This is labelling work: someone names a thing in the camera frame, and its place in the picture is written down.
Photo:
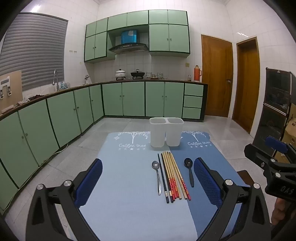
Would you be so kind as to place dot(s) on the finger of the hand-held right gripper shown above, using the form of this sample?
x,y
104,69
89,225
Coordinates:
x,y
276,141
254,153

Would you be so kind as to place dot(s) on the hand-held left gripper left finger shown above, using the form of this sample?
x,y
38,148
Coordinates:
x,y
90,183

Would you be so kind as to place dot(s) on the dark blue table mat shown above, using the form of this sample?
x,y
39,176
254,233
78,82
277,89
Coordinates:
x,y
208,148

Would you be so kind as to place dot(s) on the metal kettle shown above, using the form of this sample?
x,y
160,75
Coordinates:
x,y
87,80

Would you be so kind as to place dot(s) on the black wok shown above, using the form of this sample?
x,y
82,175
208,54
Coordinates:
x,y
137,74

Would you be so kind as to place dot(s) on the grey window shutter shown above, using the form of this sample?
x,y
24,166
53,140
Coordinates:
x,y
34,51

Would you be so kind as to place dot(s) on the black chopstick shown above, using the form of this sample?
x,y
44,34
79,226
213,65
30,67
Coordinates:
x,y
167,177
162,177

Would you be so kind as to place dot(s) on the metal sink faucet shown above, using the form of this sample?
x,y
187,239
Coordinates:
x,y
54,74

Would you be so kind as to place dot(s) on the metal spoon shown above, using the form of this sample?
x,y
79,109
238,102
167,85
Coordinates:
x,y
155,165

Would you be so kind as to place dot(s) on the closed wooden door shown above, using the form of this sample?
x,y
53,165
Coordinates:
x,y
216,76

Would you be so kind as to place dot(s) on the light blue table mat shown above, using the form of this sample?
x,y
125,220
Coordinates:
x,y
127,185

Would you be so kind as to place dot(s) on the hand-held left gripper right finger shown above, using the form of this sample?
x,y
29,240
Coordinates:
x,y
205,183

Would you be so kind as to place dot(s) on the glass jar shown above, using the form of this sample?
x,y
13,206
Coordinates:
x,y
159,75
148,75

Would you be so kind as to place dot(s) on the white cooking pot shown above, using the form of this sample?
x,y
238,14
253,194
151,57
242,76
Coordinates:
x,y
120,74

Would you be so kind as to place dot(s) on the person's right hand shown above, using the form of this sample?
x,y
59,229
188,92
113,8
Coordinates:
x,y
279,209

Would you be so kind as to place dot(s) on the white twin utensil holder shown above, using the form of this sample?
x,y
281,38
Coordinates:
x,y
157,134

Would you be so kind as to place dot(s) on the dark cloth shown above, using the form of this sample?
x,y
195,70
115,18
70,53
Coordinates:
x,y
30,98

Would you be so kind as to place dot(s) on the dish soap bottles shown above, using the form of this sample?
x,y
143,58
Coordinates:
x,y
63,85

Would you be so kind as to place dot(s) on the black plastic spoon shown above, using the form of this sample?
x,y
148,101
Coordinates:
x,y
188,162

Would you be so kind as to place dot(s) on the green base cabinet unit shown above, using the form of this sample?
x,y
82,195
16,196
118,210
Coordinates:
x,y
111,99

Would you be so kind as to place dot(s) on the black glass cabinet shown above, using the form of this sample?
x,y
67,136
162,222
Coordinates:
x,y
275,104

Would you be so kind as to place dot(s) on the range hood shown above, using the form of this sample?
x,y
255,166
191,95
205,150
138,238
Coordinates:
x,y
128,47

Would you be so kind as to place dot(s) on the green drawer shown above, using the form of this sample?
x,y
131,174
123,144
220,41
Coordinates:
x,y
193,101
193,89
192,113

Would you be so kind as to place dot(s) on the green wall cabinet unit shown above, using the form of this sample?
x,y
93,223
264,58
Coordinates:
x,y
159,37

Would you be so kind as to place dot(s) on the cardboard panel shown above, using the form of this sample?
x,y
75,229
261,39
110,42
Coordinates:
x,y
16,88

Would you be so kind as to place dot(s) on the orange thermos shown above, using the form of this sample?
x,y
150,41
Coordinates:
x,y
197,74

